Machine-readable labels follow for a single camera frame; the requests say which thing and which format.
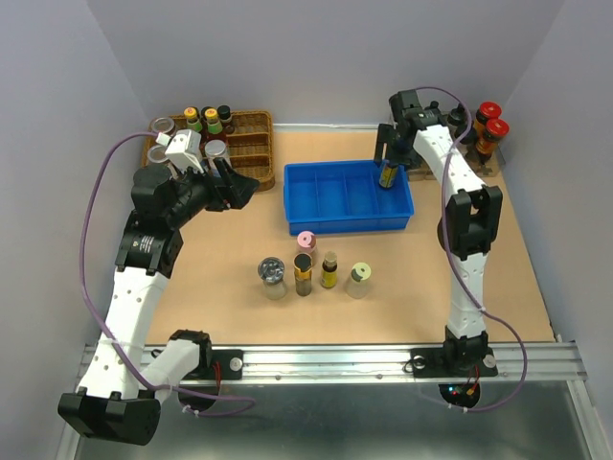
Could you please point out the brown wicker basket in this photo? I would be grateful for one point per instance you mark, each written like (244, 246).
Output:
(250, 146)

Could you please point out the black gold cap bottle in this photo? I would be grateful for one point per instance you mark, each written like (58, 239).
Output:
(303, 274)

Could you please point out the blue divided plastic tray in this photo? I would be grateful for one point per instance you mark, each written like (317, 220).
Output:
(342, 197)

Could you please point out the aluminium rail frame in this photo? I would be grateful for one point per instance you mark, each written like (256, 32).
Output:
(363, 402)

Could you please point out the small yellow label bottle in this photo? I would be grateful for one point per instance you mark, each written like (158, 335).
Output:
(329, 270)

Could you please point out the glass jar rear left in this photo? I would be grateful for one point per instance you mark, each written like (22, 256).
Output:
(165, 125)

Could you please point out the red lid sauce jar rear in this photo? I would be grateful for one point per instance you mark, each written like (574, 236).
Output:
(486, 111)

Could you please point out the black cap shaker rear middle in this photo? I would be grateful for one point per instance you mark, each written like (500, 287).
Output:
(434, 107)

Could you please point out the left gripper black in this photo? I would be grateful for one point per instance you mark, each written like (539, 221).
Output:
(230, 190)

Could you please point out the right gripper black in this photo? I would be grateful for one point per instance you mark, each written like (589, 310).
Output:
(386, 135)

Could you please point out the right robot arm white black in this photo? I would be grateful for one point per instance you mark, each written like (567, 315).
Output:
(468, 227)

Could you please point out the black cap dark bottle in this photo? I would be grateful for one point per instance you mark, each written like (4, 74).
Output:
(225, 115)

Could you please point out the silver lid glass jar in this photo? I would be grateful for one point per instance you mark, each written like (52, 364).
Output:
(271, 271)

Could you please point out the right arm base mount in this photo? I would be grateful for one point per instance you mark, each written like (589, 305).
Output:
(435, 363)

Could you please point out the beige cap yellow label bottle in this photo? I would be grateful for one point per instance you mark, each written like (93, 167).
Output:
(388, 174)

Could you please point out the yellow cap green label bottle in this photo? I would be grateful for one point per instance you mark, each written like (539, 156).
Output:
(193, 120)

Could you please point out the yellow-green cap spice jar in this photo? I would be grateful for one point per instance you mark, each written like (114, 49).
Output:
(358, 283)

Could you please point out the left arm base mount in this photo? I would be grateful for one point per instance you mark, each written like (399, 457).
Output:
(226, 365)

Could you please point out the glass jar blue label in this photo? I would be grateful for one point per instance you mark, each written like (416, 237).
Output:
(217, 149)

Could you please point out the red lid sauce jar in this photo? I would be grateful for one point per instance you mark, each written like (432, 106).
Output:
(494, 132)
(486, 111)

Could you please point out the black cap shaker rear right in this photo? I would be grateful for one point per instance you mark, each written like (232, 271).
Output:
(457, 120)

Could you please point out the glass jar front left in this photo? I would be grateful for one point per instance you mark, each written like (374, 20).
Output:
(157, 155)

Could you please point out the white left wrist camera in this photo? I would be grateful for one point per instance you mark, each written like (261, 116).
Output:
(182, 149)

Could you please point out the black cap shaker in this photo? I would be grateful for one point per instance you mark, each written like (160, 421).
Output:
(434, 107)
(457, 120)

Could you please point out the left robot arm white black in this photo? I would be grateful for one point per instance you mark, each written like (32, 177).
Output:
(115, 401)

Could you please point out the pink cap spice jar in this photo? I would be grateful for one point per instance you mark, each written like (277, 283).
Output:
(306, 244)

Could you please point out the clear acrylic condiment rack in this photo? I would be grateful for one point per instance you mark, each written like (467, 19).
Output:
(467, 148)

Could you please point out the red lid sauce jar front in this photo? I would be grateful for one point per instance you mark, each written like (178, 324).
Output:
(494, 132)

